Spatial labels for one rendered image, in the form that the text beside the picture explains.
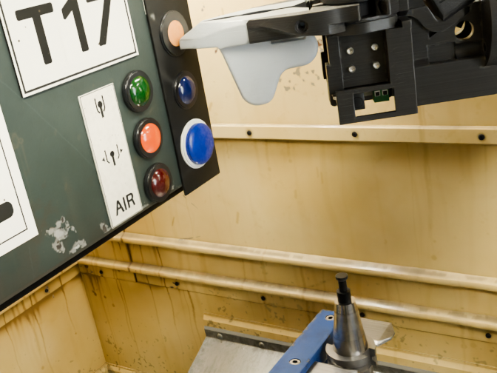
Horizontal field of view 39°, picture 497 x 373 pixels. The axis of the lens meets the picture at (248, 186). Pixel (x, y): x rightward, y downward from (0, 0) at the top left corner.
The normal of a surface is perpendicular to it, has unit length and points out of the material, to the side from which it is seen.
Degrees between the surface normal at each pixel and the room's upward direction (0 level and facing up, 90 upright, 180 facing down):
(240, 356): 24
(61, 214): 90
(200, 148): 91
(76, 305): 90
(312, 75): 90
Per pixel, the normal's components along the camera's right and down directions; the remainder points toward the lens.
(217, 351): -0.36, -0.68
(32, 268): 0.84, 0.06
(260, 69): -0.07, 0.36
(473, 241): -0.52, 0.38
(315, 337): -0.16, -0.92
